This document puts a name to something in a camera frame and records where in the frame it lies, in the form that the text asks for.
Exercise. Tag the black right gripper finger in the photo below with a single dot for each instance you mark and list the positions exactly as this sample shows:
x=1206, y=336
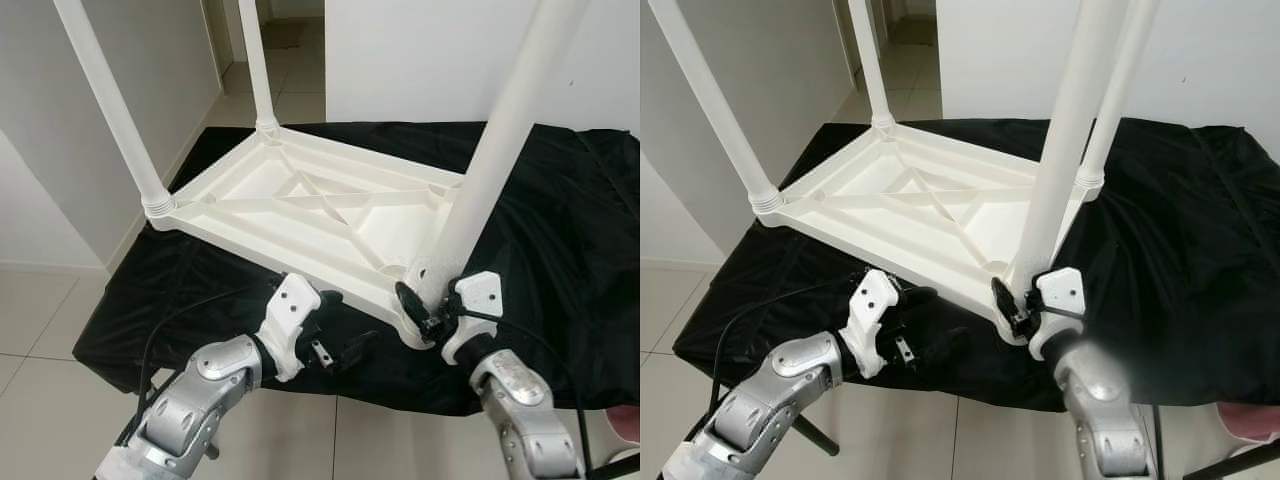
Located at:
x=1004, y=298
x=412, y=305

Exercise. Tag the pink round object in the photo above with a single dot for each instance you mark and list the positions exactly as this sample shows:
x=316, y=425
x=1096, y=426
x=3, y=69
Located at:
x=625, y=425
x=1250, y=420

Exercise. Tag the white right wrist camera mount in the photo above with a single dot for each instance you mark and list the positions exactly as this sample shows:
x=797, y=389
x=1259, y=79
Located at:
x=475, y=300
x=1060, y=295

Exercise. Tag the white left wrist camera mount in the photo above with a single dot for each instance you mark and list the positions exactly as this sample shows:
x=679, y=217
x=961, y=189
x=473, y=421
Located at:
x=872, y=310
x=290, y=315

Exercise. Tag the white plastic table top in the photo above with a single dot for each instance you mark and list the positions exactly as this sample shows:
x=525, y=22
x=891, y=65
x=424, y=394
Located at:
x=280, y=215
x=880, y=210

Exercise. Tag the white plastic table leg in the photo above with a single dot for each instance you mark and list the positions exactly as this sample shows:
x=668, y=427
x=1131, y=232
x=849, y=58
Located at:
x=258, y=60
x=870, y=60
x=1065, y=140
x=1115, y=100
x=710, y=100
x=500, y=140
x=110, y=100

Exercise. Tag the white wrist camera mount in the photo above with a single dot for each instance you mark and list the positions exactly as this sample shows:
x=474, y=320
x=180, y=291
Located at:
x=475, y=300
x=290, y=315
x=872, y=310
x=1060, y=295

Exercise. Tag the white door frame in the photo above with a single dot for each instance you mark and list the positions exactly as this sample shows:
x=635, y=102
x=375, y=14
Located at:
x=222, y=30
x=858, y=30

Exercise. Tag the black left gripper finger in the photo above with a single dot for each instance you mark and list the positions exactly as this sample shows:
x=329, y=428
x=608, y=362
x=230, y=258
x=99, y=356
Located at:
x=358, y=350
x=918, y=296
x=330, y=297
x=945, y=346

